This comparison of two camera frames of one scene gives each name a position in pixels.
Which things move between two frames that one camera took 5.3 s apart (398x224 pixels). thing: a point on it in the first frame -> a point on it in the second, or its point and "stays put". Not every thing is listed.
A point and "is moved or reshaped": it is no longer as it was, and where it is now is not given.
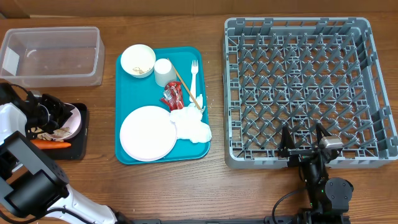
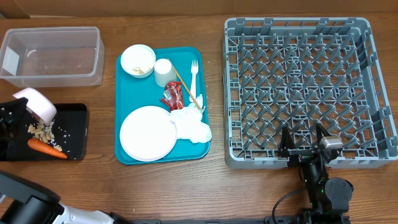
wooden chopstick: (184, 83) stays put
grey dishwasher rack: (300, 73) stays put
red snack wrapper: (173, 95) stays put
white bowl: (138, 60) stays put
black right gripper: (286, 149) stays put
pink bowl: (73, 121) is moved or reshaped
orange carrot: (43, 144) is moved or reshaped
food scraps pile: (61, 132) is moved or reshaped
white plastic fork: (193, 83) stays put
